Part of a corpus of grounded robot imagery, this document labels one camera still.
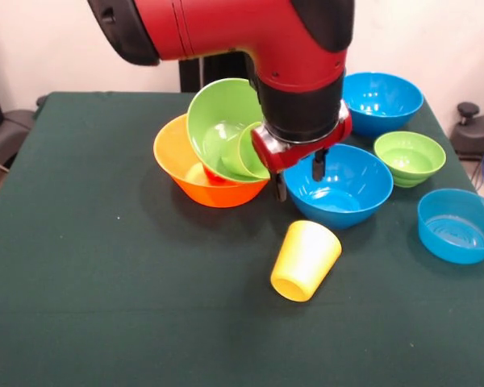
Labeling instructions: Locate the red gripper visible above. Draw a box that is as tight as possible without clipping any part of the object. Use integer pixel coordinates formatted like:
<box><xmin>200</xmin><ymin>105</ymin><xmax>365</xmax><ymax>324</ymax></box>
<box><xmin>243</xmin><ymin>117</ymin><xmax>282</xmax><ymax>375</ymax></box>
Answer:
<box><xmin>250</xmin><ymin>99</ymin><xmax>353</xmax><ymax>203</ymax></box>

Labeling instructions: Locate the small blue bowl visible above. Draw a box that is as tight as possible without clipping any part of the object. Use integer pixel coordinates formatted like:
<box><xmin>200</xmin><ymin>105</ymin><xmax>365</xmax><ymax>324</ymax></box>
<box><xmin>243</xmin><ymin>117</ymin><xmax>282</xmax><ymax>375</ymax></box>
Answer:
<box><xmin>417</xmin><ymin>188</ymin><xmax>484</xmax><ymax>265</ymax></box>

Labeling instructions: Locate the red cup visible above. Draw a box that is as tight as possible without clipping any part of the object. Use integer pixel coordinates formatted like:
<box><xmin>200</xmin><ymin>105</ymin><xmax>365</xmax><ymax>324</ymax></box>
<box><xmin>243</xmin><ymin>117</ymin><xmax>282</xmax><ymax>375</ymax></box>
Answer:
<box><xmin>203</xmin><ymin>164</ymin><xmax>229</xmax><ymax>185</ymax></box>

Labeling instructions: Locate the dark green table cloth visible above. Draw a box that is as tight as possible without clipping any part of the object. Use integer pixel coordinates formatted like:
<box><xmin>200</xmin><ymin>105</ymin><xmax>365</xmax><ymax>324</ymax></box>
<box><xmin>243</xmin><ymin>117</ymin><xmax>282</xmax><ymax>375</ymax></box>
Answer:
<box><xmin>0</xmin><ymin>91</ymin><xmax>484</xmax><ymax>387</ymax></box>

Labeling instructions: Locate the large blue bowl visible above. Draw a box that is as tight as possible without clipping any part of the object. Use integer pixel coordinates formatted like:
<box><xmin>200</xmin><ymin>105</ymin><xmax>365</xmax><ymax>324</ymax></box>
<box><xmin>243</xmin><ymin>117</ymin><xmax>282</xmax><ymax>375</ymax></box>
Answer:
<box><xmin>341</xmin><ymin>71</ymin><xmax>425</xmax><ymax>140</ymax></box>
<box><xmin>282</xmin><ymin>143</ymin><xmax>395</xmax><ymax>231</ymax></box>

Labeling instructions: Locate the small green bowl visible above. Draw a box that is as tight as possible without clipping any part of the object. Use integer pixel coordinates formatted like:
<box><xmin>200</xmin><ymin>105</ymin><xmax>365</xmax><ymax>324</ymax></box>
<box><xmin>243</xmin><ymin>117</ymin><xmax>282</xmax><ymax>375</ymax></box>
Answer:
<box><xmin>373</xmin><ymin>131</ymin><xmax>447</xmax><ymax>189</ymax></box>

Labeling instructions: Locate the black knobbed equipment base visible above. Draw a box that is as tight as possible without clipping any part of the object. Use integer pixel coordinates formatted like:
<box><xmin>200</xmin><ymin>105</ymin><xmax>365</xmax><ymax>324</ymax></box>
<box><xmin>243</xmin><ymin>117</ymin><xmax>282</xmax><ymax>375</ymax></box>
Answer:
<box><xmin>451</xmin><ymin>102</ymin><xmax>484</xmax><ymax>162</ymax></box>

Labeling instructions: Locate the black chair base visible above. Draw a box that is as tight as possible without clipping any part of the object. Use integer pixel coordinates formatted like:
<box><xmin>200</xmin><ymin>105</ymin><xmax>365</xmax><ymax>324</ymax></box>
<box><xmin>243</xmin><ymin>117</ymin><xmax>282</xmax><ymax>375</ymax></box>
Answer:
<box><xmin>0</xmin><ymin>107</ymin><xmax>37</xmax><ymax>170</ymax></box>

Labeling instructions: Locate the yellow cup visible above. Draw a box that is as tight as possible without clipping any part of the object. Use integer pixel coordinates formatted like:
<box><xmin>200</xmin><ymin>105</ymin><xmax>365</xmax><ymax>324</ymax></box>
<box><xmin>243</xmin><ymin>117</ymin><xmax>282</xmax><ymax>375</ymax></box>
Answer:
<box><xmin>269</xmin><ymin>220</ymin><xmax>343</xmax><ymax>303</ymax></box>

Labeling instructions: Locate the large orange bowl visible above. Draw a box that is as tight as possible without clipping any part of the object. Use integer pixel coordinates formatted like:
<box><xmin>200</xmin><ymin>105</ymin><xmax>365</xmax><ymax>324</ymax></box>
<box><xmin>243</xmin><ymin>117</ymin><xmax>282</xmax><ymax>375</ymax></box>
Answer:
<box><xmin>152</xmin><ymin>114</ymin><xmax>270</xmax><ymax>209</ymax></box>

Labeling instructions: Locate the large green bowl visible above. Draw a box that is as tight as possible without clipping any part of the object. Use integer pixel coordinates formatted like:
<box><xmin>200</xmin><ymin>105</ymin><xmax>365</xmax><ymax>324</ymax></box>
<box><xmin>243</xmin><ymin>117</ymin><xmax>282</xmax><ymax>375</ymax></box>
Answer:
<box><xmin>186</xmin><ymin>77</ymin><xmax>272</xmax><ymax>185</ymax></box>

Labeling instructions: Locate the green cup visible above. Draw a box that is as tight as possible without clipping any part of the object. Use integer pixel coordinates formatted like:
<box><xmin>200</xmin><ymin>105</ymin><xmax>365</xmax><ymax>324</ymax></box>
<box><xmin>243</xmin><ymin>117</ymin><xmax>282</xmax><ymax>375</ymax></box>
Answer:
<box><xmin>220</xmin><ymin>121</ymin><xmax>272</xmax><ymax>180</ymax></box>

